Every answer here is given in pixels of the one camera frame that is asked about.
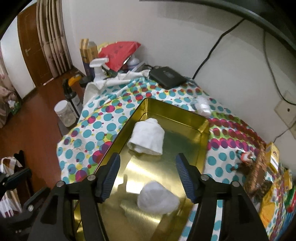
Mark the white plastic shopping bag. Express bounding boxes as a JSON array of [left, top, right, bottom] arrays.
[[1, 157, 22, 218]]

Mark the white cloth under tablecloth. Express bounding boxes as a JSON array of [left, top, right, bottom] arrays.
[[83, 69, 150, 106]]

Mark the gold metal tin tray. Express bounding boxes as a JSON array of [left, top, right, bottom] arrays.
[[98, 98, 209, 240]]

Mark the green red box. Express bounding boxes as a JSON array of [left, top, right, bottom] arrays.
[[285, 186, 295, 213]]

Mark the beige curtain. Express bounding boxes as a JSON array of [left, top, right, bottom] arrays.
[[36, 0, 72, 78]]

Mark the white wall socket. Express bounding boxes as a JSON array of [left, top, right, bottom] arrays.
[[274, 100, 296, 138]]

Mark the dark bottle white label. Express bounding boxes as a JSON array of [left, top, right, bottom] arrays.
[[62, 79, 83, 118]]

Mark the white spray bottle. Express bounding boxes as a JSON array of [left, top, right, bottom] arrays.
[[89, 57, 109, 81]]

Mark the thick black power cable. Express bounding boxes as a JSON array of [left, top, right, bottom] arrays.
[[191, 18, 246, 80]]

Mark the brown wooden door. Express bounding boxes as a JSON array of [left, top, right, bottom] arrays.
[[17, 3, 53, 87]]

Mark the clear jar white lid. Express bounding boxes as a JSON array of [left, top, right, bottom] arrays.
[[54, 100, 76, 128]]

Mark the yellow cigarette box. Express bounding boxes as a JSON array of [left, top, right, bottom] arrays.
[[265, 142, 280, 173]]

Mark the small white round bottle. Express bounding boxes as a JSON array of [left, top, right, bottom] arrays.
[[126, 54, 140, 71]]

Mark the black set-top box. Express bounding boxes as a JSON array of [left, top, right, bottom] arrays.
[[149, 66, 187, 89]]

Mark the clear plastic bundle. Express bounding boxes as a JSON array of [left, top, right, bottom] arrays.
[[191, 96, 212, 118]]

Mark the polka dot tablecloth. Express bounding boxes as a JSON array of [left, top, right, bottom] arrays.
[[56, 76, 296, 241]]

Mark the thin black cable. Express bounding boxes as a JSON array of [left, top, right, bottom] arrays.
[[263, 29, 296, 143]]

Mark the white towel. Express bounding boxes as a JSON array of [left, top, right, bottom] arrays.
[[127, 118, 165, 156], [137, 181, 180, 214]]

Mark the chibi doll keychain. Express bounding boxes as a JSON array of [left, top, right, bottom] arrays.
[[230, 150, 255, 176]]

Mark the brown patterned snack packet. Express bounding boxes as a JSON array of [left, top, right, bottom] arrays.
[[244, 143, 273, 202]]

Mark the yellow orange snack packet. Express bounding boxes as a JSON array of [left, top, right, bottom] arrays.
[[259, 171, 293, 229]]

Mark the tan cardboard box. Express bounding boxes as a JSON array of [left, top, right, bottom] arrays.
[[79, 38, 98, 77]]

